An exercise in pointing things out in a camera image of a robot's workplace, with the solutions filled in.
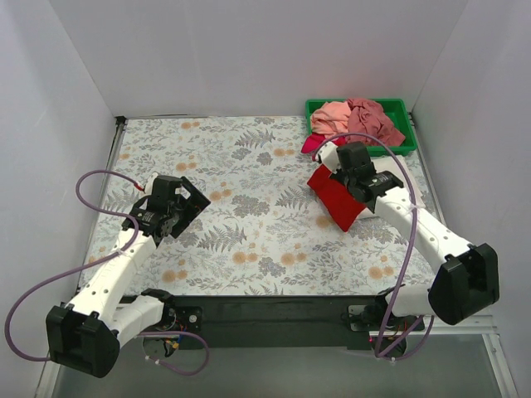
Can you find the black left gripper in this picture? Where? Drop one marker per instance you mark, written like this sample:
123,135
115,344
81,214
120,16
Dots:
191,203

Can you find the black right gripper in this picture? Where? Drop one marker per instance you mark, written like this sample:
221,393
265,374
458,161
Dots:
353,191

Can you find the red t shirt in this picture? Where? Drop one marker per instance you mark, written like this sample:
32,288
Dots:
341,206

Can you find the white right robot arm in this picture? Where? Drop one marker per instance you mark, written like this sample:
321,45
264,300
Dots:
466,275

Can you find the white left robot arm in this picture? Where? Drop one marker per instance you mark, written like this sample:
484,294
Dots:
87,333

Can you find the folded white t shirt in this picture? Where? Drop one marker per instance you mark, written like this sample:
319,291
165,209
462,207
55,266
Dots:
400,169

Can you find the dusty pink t shirt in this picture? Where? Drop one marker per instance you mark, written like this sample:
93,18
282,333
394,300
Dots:
368,117

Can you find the magenta t shirt in bin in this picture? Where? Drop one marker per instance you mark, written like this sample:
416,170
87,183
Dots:
313,141

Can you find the peach t shirt in bin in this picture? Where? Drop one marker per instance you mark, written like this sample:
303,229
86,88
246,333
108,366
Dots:
330,119

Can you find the green plastic bin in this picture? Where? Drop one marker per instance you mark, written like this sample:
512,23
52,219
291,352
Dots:
395,109

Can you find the floral patterned table mat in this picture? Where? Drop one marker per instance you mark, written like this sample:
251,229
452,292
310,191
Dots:
265,231

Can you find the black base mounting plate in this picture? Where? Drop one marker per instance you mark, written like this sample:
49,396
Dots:
276,321

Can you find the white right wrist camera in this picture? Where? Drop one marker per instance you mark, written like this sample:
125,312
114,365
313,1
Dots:
327,156

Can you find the aluminium frame rail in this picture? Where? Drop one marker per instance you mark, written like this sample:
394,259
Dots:
475,325

